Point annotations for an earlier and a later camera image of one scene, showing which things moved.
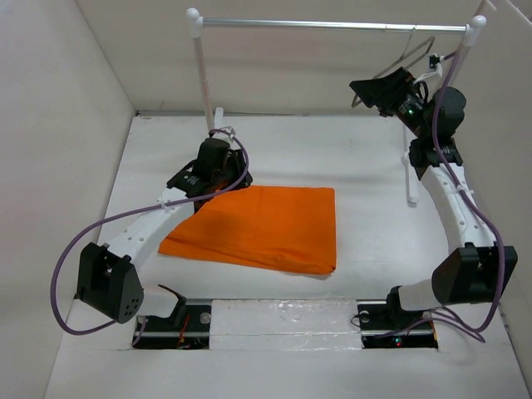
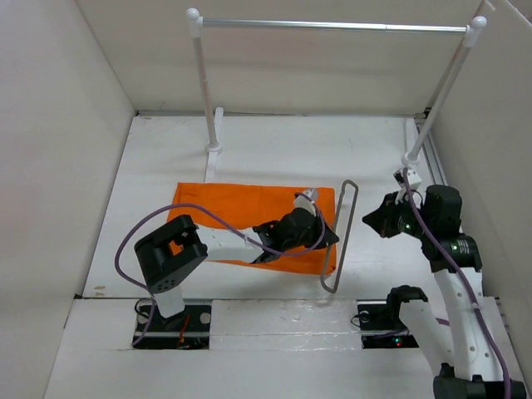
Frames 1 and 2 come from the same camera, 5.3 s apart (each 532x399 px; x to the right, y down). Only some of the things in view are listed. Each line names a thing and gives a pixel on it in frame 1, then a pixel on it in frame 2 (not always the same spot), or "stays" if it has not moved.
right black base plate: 382,328 stays
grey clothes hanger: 354,103 → 347,240
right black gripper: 392,87 → 381,219
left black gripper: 235,160 → 317,227
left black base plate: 160,332 stays
